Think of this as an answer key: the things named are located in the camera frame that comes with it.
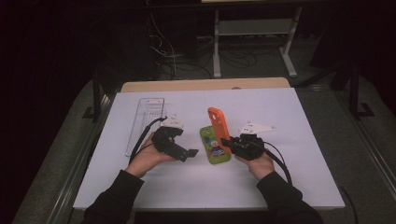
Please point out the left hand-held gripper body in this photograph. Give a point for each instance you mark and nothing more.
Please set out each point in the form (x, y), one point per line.
(163, 141)

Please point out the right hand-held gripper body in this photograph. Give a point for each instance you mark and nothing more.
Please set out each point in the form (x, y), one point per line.
(249, 144)

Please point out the green clown phone case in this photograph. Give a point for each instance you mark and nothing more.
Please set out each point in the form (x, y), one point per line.
(211, 152)

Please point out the orange phone case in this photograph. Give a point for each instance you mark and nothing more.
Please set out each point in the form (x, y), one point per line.
(218, 124)

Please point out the clear plastic tray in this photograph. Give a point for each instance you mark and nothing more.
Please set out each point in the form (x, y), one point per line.
(146, 109)

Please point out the person's left hand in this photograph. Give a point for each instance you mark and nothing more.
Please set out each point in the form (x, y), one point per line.
(146, 155)

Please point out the person's right hand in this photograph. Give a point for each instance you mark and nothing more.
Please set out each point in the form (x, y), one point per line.
(260, 165)

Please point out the black metal stand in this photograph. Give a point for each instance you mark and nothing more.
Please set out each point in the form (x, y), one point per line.
(97, 96)
(355, 93)

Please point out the white metal rack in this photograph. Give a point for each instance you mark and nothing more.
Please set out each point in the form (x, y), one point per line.
(255, 28)

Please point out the aluminium frame rail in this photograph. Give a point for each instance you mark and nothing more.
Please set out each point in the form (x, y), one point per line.
(77, 161)
(370, 140)

